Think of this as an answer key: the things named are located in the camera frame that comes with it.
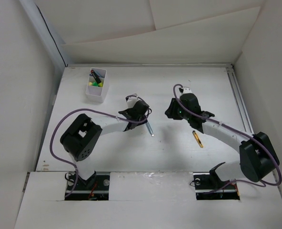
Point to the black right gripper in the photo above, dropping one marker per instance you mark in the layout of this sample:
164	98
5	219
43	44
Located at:
171	111

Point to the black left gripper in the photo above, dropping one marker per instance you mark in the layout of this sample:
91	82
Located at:
142	123

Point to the light blue pen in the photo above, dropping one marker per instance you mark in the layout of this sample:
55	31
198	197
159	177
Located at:
150	130

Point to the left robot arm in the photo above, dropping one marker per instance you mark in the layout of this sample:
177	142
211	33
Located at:
82	135

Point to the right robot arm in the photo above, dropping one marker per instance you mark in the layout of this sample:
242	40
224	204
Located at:
256	155

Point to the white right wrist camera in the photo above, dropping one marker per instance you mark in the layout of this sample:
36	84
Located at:
185	90

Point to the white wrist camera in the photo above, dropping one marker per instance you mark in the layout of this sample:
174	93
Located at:
131	100
185	90

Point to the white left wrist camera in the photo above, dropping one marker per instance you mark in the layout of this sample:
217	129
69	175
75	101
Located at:
131	100

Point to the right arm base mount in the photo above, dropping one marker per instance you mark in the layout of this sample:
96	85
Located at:
208	186

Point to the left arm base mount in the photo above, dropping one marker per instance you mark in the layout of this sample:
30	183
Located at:
96	188

